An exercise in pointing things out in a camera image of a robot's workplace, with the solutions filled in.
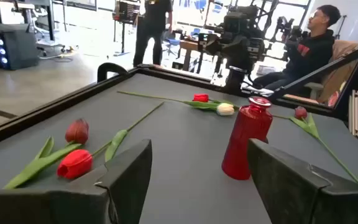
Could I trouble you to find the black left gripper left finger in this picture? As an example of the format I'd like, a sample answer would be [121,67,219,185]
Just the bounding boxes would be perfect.
[0,139,153,224]

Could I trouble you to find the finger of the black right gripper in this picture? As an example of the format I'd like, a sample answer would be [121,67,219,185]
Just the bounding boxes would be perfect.
[249,37,266,62]
[198,32,214,53]

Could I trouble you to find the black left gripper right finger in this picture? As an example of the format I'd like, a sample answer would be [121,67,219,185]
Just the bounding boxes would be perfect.
[247,138,358,224]

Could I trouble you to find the bright red artificial tulip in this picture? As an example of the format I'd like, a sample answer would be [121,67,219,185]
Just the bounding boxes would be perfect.
[192,93,241,110]
[57,101,165,180]

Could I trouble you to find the white artificial tulip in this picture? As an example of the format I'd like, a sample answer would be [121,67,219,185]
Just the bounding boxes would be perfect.
[116,90,236,117]

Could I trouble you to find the dark red artificial tulip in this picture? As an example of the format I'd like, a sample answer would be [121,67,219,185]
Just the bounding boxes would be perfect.
[3,118,90,190]
[272,105,358,187]

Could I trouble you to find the red ribbed glass vase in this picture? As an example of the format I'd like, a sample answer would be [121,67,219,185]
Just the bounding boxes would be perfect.
[221,95,273,181]

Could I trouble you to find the wooden side table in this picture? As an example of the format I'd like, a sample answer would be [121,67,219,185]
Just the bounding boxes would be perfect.
[178,39,205,73]

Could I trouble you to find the black background robot rig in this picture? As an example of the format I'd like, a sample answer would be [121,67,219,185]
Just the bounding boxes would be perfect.
[272,15,307,62]

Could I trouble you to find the person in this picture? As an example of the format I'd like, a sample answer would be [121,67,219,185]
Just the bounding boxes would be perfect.
[252,4,343,91]
[132,0,174,68]

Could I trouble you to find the black diagonal support strut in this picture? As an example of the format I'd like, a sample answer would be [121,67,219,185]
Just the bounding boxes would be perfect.
[268,29,358,100]

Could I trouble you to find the black equipment rack stand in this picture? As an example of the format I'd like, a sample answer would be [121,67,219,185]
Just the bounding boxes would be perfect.
[112,0,142,54]

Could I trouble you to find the tan armchair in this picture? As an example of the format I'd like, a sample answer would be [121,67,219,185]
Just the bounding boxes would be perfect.
[303,39,358,105]

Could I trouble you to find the grey computer tower blue lights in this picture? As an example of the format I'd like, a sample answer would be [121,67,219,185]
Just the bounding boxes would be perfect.
[0,23,40,71]

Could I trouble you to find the black arched handle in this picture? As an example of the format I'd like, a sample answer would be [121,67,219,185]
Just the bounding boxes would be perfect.
[96,62,129,83]

